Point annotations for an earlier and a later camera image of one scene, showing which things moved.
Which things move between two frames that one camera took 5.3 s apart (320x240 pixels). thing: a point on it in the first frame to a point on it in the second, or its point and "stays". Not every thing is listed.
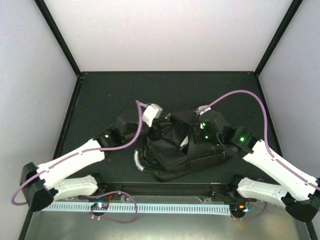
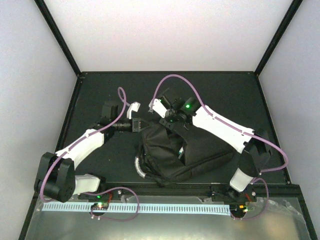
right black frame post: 292,8 stays
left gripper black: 157,133 to 136,125
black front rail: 168,188 stays
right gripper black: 198,139 to 170,126
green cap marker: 184,142 to 180,151
